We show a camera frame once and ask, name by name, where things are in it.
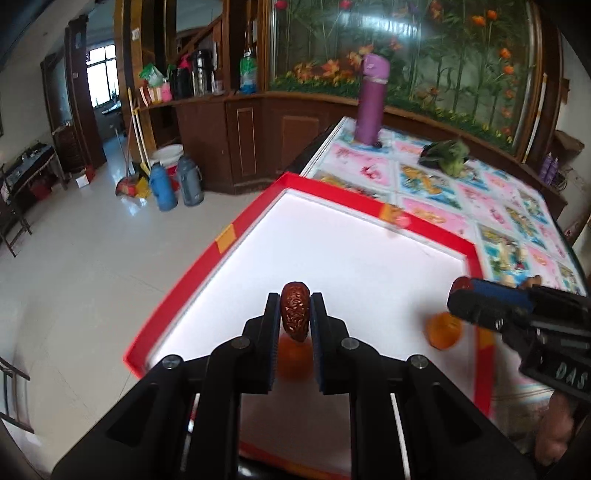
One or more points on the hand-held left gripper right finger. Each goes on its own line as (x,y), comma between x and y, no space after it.
(318,344)

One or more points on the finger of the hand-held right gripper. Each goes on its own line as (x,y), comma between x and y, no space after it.
(475,311)
(501,293)

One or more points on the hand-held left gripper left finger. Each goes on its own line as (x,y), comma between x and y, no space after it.
(272,344)

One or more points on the red dried date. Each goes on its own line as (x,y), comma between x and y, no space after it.
(295,314)

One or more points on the small orange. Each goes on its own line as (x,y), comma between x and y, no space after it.
(441,333)
(293,364)

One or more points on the red-rimmed white tray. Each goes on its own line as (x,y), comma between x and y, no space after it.
(346,258)

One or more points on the person's right hand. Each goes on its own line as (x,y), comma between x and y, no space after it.
(556,429)

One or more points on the cartoon printed tablecloth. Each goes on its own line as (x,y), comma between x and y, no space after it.
(425,182)

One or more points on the green leafy vegetable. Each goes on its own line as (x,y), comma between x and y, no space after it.
(450,157)

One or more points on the cardboard box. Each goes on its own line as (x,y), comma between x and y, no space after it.
(569,142)

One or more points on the white rolled pole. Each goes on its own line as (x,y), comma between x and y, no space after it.
(535,115)

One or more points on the grey thermos jug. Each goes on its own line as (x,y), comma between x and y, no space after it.
(190,182)

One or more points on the blue thermos jug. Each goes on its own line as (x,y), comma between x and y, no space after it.
(164,189)

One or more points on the yellow dustpan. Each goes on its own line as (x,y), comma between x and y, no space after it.
(144,189)

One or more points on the wooden cabinet counter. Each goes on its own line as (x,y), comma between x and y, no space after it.
(258,138)

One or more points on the red broom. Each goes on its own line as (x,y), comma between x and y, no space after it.
(125,188)

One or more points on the white plastic basin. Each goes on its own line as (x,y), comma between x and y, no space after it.
(167,154)

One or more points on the purple thermos bottle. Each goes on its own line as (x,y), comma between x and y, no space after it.
(369,106)

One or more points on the white floor box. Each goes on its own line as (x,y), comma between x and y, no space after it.
(83,181)

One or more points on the black metal chair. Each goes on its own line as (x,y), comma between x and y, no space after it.
(11,406)

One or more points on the green plastic bottle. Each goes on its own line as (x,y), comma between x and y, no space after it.
(248,74)

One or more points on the pink container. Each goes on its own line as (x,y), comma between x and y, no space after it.
(166,91)

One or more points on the black jug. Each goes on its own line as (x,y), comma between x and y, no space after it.
(180,83)

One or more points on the dark folding chair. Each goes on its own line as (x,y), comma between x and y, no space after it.
(14,217)

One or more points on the green snack bag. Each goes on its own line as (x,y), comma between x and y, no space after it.
(151,74)

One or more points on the dark side table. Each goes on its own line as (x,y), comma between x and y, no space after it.
(32,159)

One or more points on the bright window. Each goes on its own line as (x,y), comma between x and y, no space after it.
(101,76)

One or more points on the flower wall mural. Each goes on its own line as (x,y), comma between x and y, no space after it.
(438,55)

